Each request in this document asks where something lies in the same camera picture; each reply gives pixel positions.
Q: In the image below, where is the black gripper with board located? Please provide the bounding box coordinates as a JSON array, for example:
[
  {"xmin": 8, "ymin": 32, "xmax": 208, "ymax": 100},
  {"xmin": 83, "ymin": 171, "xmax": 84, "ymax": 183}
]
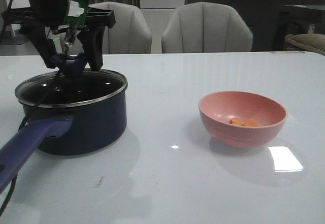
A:
[{"xmin": 1, "ymin": 0, "xmax": 116, "ymax": 71}]

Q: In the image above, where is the glass lid blue knob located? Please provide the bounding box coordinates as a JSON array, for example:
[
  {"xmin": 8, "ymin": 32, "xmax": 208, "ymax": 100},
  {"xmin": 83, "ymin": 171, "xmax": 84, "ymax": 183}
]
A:
[{"xmin": 15, "ymin": 53, "xmax": 127, "ymax": 108}]

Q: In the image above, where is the orange ham piece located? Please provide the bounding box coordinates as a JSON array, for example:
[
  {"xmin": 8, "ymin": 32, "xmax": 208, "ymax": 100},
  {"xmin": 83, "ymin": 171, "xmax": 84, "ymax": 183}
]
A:
[
  {"xmin": 230, "ymin": 117, "xmax": 243, "ymax": 125},
  {"xmin": 242, "ymin": 119, "xmax": 258, "ymax": 127}
]

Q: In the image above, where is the pink plastic bowl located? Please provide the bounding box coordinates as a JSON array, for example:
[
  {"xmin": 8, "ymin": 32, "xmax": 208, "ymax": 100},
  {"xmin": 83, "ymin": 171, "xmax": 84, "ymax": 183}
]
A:
[{"xmin": 199, "ymin": 91, "xmax": 287, "ymax": 148}]

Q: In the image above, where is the dark floor mat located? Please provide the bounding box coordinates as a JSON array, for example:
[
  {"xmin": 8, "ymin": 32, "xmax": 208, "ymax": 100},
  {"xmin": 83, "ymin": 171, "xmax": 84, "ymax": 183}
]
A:
[{"xmin": 1, "ymin": 37, "xmax": 28, "ymax": 45}]

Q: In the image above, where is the left grey upholstered chair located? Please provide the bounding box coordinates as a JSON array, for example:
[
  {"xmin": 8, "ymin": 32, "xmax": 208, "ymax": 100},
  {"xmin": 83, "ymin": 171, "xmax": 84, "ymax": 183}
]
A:
[{"xmin": 90, "ymin": 2, "xmax": 152, "ymax": 54}]

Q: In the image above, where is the grey upholstered chair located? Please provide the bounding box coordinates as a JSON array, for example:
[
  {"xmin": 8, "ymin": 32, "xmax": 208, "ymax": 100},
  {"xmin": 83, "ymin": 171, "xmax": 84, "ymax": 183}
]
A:
[
  {"xmin": 90, "ymin": 2, "xmax": 152, "ymax": 54},
  {"xmin": 161, "ymin": 2, "xmax": 253, "ymax": 53}
]

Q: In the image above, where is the white drawer cabinet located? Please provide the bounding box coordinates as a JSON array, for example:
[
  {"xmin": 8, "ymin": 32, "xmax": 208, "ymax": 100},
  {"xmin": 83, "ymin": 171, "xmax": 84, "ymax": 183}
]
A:
[{"xmin": 140, "ymin": 0, "xmax": 185, "ymax": 53}]

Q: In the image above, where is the right grey upholstered chair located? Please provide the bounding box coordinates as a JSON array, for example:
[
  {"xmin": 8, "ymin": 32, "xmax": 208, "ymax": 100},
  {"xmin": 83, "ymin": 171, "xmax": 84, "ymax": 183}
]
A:
[{"xmin": 161, "ymin": 2, "xmax": 253, "ymax": 53}]

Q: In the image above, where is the dark grey counter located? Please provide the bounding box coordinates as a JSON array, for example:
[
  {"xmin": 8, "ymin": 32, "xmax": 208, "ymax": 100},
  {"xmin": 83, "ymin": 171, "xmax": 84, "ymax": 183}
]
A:
[{"xmin": 186, "ymin": 0, "xmax": 324, "ymax": 51}]

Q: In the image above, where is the dark side table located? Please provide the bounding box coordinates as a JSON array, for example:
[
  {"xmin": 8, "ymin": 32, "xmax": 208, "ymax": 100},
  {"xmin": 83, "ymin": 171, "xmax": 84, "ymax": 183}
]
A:
[{"xmin": 272, "ymin": 5, "xmax": 324, "ymax": 51}]

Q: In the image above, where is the beige cushion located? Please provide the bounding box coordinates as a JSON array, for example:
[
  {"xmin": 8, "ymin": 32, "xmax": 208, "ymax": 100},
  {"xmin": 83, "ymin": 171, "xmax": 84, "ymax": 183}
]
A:
[{"xmin": 284, "ymin": 34, "xmax": 324, "ymax": 55}]

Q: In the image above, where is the dark blue saucepan purple handle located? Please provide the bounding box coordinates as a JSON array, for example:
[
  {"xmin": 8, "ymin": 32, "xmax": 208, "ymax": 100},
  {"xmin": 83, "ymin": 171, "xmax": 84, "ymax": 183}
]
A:
[{"xmin": 0, "ymin": 69, "xmax": 128, "ymax": 194}]

